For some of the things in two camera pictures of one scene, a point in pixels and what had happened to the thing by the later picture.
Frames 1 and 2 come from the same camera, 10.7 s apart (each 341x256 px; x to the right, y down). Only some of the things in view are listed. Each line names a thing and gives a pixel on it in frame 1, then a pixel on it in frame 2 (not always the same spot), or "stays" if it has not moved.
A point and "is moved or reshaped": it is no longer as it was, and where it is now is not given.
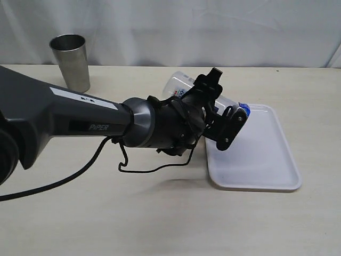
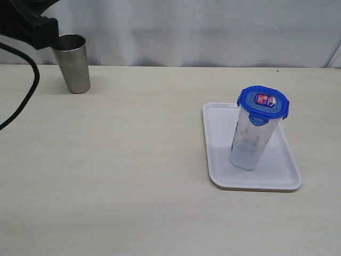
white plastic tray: x=258 y=158 stays
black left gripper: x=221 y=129 -> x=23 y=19
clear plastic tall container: x=177 y=82 -> x=260 y=109
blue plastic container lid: x=246 y=108 is moved or reshaped
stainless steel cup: x=70 y=51 stays
